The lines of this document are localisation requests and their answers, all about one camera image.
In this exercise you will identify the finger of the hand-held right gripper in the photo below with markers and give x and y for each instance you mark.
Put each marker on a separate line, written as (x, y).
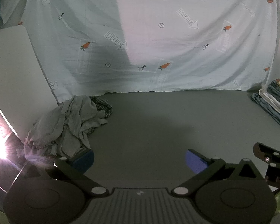
(268, 152)

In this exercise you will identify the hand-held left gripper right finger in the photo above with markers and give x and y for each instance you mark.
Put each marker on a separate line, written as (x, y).
(196, 163)

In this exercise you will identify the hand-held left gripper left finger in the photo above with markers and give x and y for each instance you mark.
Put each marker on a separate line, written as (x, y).
(84, 161)

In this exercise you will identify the grey zip hoodie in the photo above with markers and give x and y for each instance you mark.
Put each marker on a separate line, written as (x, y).
(67, 126)

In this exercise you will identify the blue folded garment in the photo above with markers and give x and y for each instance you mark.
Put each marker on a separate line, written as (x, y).
(268, 108)

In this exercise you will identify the white folded garment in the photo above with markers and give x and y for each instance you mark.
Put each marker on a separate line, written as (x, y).
(274, 101)

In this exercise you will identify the checkered shirt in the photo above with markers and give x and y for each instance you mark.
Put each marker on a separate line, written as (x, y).
(103, 108)

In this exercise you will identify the white flat panel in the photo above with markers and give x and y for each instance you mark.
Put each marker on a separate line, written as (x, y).
(14, 79)

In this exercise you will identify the carrot print bed sheet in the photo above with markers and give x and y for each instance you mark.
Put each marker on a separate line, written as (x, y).
(165, 39)

